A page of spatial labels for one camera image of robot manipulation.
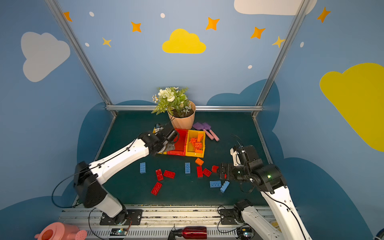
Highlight red middle bin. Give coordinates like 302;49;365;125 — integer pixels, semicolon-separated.
167;129;188;156

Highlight pink watering can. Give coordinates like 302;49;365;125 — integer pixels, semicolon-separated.
35;222;88;240

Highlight orange lego brick square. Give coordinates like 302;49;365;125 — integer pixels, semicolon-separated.
195;158;204;166

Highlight yellow bin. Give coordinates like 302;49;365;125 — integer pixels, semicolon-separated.
153;126;168;154
186;130;206;158

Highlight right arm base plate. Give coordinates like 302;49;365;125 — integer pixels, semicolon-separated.
218;208;243;225

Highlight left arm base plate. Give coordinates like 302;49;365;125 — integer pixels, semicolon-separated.
100;209;143;226

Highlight red lego brick lower left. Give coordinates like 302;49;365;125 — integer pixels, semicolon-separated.
151;182;163;196

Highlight red lego brick smooth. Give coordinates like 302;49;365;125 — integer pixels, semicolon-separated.
212;165;219;173

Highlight blue lego brick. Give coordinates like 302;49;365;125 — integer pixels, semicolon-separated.
140;162;146;174
210;181;222;188
220;181;230;193
185;163;191;174

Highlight blue lego brick tilted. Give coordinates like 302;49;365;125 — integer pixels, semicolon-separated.
220;181;230;193

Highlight right yellow bin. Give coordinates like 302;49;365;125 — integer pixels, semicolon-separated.
186;130;206;158

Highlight potted artificial flower plant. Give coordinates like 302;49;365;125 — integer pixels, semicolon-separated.
152;87;196;130

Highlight orange lego fence piece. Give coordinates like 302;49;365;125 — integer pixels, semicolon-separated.
190;138;198;149

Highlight aluminium rail base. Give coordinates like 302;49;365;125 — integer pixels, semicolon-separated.
59;206;278;240

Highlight red metal bottle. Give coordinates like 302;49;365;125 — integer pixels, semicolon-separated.
168;227;208;240

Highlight red lego brick middle left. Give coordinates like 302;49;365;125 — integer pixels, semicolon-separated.
164;170;176;179

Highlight red lego brick tall centre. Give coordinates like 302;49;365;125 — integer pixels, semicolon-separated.
197;166;203;178

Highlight left yellow bin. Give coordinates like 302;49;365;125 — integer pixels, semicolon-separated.
153;126;168;154

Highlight orange curved lego piece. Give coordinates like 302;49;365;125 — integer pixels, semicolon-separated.
197;133;204;143

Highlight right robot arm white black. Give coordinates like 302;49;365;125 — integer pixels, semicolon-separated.
218;145;311;240

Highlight orange lego brick small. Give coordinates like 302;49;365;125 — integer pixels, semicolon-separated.
194;142;203;150

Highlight red lego brick centre square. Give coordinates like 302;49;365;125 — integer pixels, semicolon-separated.
203;168;212;178

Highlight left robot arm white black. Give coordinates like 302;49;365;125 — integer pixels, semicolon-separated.
74;124;180;226

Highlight red lego brick upper left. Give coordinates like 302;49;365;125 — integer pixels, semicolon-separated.
156;169;164;182

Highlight purple pink toy shovel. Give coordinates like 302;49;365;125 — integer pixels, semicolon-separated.
193;122;214;140

